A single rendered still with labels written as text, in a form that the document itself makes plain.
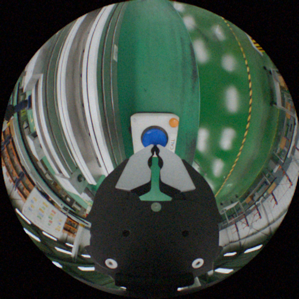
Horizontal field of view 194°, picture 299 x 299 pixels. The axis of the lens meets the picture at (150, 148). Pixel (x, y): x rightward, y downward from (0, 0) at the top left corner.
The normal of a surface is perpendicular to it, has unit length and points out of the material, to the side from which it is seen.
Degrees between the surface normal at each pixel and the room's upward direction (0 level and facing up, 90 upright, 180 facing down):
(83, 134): 90
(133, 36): 0
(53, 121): 90
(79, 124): 90
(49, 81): 90
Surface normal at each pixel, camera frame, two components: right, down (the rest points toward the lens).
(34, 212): 0.99, -0.08
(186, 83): -0.04, 0.51
